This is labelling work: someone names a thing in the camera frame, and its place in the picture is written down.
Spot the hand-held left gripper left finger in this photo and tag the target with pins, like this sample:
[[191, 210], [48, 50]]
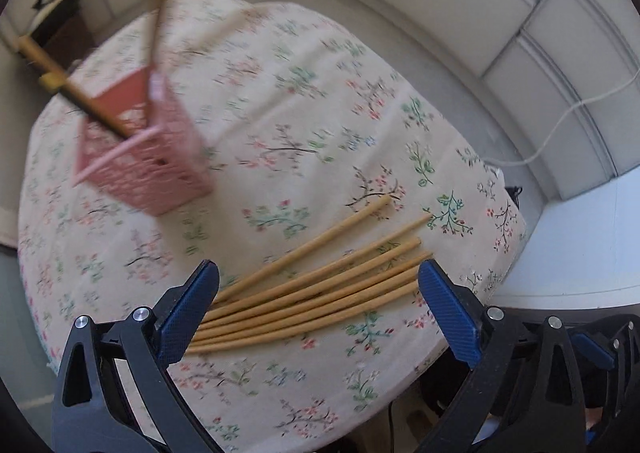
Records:
[[189, 314]]

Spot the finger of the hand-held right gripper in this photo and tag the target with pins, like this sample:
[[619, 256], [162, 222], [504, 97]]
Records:
[[594, 350], [625, 363]]

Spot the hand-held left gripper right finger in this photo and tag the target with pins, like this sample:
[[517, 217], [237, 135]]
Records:
[[450, 318]]

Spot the pile of wooden chopsticks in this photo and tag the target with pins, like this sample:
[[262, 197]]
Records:
[[300, 305]]

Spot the pink perforated utensil basket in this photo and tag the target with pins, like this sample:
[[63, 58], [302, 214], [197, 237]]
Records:
[[150, 183]]

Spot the dark chopstick with gold band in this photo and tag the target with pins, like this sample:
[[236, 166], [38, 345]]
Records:
[[75, 95]]

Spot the white flat panel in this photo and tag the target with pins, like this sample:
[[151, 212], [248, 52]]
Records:
[[575, 258]]

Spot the black power plug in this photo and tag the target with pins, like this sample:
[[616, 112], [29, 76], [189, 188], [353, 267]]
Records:
[[513, 194]]

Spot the floral tablecloth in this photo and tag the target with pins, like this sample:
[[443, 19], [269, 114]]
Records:
[[300, 133]]

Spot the dark brown bin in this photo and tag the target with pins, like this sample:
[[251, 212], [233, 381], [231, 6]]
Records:
[[70, 30]]

